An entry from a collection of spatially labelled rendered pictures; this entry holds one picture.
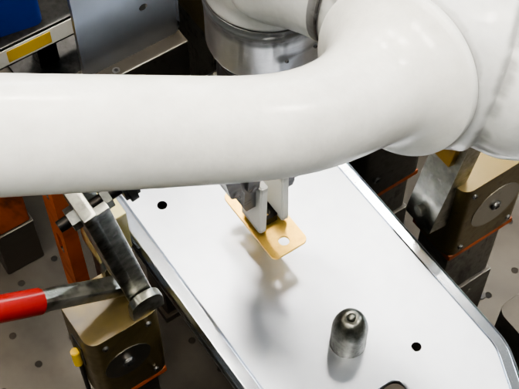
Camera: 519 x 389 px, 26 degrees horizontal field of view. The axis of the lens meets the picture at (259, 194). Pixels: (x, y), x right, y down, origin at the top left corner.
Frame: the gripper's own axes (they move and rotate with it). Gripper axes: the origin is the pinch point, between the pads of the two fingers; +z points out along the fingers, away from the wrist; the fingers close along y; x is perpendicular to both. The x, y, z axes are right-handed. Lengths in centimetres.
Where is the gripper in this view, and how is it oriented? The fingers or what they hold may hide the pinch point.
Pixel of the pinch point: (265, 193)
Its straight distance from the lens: 98.8
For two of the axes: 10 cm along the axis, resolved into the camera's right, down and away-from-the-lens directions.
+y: 8.3, -4.7, 3.1
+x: -5.6, -6.9, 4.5
